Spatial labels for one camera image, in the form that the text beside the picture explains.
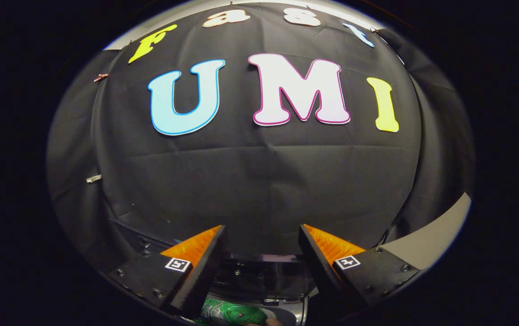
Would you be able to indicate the green polo shirt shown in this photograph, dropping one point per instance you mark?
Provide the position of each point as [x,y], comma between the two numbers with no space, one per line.
[234,312]

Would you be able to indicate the small white clip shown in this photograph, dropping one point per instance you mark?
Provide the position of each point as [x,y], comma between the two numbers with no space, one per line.
[93,179]

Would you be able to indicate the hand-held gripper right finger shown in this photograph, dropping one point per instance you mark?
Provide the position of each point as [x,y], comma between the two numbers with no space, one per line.
[320,271]

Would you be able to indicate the small orange clip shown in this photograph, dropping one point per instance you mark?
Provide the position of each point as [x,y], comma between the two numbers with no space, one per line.
[101,77]

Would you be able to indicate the dark toy washing machine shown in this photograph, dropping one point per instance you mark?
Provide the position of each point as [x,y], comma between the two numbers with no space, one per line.
[259,276]

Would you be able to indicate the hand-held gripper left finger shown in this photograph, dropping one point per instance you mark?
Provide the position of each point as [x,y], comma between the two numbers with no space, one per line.
[205,271]

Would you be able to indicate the black backdrop cloth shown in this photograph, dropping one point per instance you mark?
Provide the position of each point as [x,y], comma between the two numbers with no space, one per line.
[259,181]

